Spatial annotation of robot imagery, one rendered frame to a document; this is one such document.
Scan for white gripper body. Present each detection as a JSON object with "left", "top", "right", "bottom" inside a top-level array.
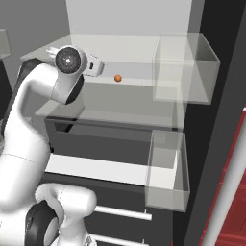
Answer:
[{"left": 45, "top": 46, "right": 60, "bottom": 61}]

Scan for long glass fridge shelf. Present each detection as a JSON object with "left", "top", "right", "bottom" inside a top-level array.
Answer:
[{"left": 20, "top": 33, "right": 193, "bottom": 88}]

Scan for open fridge cabinet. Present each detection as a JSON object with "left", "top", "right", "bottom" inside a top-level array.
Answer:
[{"left": 20, "top": 0, "right": 206, "bottom": 246}]

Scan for short glass fridge shelf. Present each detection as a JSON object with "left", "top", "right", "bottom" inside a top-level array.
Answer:
[{"left": 34, "top": 80, "right": 187, "bottom": 130}]

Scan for dark fridge crisper drawer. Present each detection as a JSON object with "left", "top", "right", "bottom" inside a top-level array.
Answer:
[{"left": 43, "top": 116, "right": 181, "bottom": 168}]

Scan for white fridge shelf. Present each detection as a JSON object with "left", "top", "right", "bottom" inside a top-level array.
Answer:
[{"left": 44, "top": 153, "right": 179, "bottom": 190}]

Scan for dark fridge bottom drawer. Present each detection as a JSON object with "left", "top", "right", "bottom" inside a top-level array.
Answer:
[{"left": 40, "top": 172, "right": 176, "bottom": 246}]

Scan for dark fridge door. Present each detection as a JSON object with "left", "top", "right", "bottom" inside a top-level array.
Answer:
[{"left": 172, "top": 0, "right": 246, "bottom": 246}]

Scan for large clear door bin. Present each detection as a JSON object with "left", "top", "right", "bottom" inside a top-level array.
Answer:
[{"left": 151, "top": 32, "right": 222, "bottom": 106}]

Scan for small clear door bin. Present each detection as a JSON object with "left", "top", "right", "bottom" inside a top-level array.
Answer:
[{"left": 144, "top": 129, "right": 191, "bottom": 213}]

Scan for red panel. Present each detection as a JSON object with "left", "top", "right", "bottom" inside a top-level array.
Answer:
[{"left": 198, "top": 101, "right": 246, "bottom": 246}]

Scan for white drawer handle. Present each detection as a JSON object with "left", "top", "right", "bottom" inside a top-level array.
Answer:
[
  {"left": 89, "top": 233, "right": 151, "bottom": 246},
  {"left": 93, "top": 205, "right": 154, "bottom": 222}
]

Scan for grey fridge door handle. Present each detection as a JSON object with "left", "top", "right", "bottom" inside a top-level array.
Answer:
[{"left": 200, "top": 107, "right": 246, "bottom": 246}]

